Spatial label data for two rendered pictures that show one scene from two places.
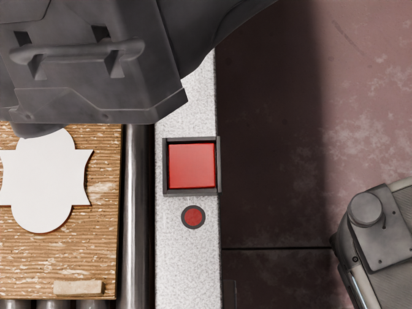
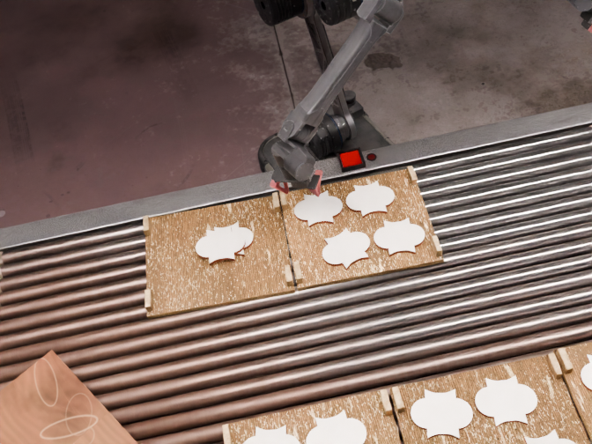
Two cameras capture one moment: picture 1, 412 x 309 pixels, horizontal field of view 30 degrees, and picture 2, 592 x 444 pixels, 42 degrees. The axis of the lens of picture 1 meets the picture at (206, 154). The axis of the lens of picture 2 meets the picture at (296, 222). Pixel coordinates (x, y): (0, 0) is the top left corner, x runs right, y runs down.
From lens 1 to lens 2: 193 cm
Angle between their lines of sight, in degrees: 44
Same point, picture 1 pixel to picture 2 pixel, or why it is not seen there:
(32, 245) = (399, 197)
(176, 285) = (400, 156)
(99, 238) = (389, 177)
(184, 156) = (348, 161)
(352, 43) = not seen: hidden behind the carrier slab
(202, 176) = (354, 154)
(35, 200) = (381, 197)
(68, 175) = (366, 189)
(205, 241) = (380, 151)
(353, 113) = not seen: hidden behind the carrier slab
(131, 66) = not seen: outside the picture
